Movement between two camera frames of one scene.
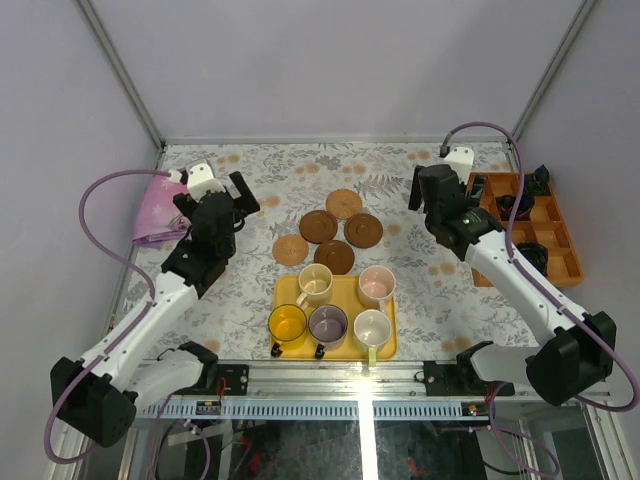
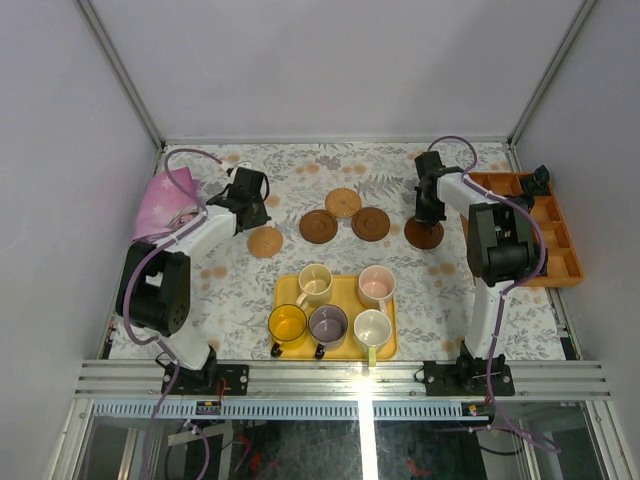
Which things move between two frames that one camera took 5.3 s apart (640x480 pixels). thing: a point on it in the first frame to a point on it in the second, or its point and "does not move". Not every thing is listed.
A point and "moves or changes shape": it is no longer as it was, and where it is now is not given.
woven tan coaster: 290,249 to 264,241
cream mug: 316,286 does not move
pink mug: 376,284 does not move
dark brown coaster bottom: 337,255 to 423,235
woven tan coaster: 344,203 does not move
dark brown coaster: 363,230 moves or changes shape
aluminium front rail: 343,390 does not move
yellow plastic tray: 344,327 does not move
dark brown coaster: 318,226 does not move
